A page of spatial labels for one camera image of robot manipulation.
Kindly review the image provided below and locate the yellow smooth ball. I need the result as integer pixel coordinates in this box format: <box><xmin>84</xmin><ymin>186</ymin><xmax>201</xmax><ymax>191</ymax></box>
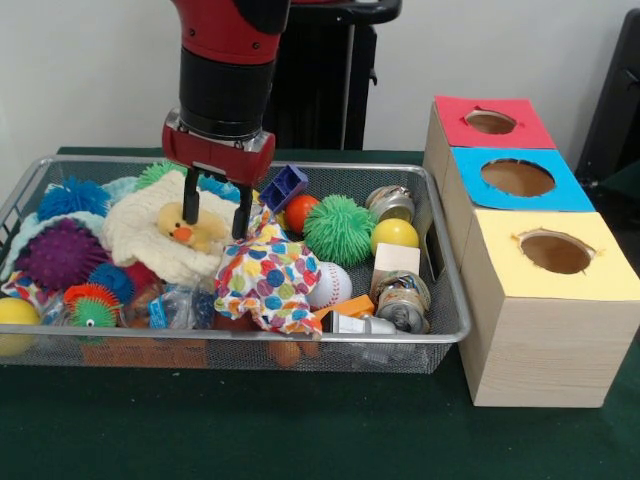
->
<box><xmin>0</xmin><ymin>297</ymin><xmax>42</xmax><ymax>357</ymax></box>
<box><xmin>370</xmin><ymin>218</ymin><xmax>420</xmax><ymax>257</ymax></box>

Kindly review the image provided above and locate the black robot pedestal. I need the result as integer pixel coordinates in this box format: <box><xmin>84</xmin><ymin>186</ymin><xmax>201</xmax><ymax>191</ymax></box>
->
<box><xmin>262</xmin><ymin>0</ymin><xmax>404</xmax><ymax>151</ymax></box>

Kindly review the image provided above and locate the crushed drink can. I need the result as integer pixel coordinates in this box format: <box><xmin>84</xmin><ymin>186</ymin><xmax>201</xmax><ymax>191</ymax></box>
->
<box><xmin>373</xmin><ymin>271</ymin><xmax>432</xmax><ymax>335</ymax></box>

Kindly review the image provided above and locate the black chair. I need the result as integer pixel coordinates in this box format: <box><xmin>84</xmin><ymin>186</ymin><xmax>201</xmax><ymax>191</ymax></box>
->
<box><xmin>574</xmin><ymin>7</ymin><xmax>640</xmax><ymax>176</ymax></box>

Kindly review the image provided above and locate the plain wooden cube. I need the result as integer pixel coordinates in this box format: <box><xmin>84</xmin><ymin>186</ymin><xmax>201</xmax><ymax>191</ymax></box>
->
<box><xmin>373</xmin><ymin>243</ymin><xmax>421</xmax><ymax>286</ymax></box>

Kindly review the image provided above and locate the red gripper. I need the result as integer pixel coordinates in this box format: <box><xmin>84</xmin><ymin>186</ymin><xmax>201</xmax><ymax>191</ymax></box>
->
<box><xmin>161</xmin><ymin>107</ymin><xmax>277</xmax><ymax>240</ymax></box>

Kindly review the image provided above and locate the yellow duck plush toy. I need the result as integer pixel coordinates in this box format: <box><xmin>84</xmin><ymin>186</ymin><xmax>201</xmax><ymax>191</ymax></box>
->
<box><xmin>157</xmin><ymin>201</ymin><xmax>231</xmax><ymax>253</ymax></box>

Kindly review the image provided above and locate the white baseball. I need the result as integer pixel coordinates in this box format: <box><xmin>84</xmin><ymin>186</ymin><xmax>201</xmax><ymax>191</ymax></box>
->
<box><xmin>304</xmin><ymin>261</ymin><xmax>353</xmax><ymax>310</ymax></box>

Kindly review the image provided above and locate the cream knitted cloth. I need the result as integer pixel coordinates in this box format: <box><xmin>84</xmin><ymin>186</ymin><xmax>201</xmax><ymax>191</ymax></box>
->
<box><xmin>102</xmin><ymin>169</ymin><xmax>241</xmax><ymax>286</ymax></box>

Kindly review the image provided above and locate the purple spiky ball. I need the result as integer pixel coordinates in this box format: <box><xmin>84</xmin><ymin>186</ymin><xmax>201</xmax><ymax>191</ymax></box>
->
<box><xmin>14</xmin><ymin>217</ymin><xmax>110</xmax><ymax>291</ymax></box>

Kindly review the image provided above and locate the dark green table cloth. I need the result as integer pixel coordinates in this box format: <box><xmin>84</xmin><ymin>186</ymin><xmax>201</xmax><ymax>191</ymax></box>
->
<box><xmin>597</xmin><ymin>160</ymin><xmax>640</xmax><ymax>204</ymax></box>
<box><xmin>0</xmin><ymin>146</ymin><xmax>640</xmax><ymax>480</ymax></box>

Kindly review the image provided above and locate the polka dot cloth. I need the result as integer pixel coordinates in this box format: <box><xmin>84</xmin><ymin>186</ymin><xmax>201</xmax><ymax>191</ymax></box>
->
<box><xmin>213</xmin><ymin>204</ymin><xmax>324</xmax><ymax>339</ymax></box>

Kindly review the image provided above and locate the plain green puffer ball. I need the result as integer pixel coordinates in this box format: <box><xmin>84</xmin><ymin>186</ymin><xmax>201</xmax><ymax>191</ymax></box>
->
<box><xmin>303</xmin><ymin>194</ymin><xmax>377</xmax><ymax>255</ymax></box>

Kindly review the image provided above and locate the wooden box with three holes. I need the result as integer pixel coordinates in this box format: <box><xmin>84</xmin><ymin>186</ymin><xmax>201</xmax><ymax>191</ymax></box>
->
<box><xmin>423</xmin><ymin>94</ymin><xmax>640</xmax><ymax>409</ymax></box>

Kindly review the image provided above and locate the shallow mesh bin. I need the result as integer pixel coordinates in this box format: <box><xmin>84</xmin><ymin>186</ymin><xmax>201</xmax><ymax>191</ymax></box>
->
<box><xmin>0</xmin><ymin>154</ymin><xmax>472</xmax><ymax>375</ymax></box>

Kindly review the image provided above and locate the blue building block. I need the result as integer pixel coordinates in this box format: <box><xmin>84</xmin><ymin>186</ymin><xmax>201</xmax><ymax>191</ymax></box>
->
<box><xmin>258</xmin><ymin>163</ymin><xmax>310</xmax><ymax>214</ymax></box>

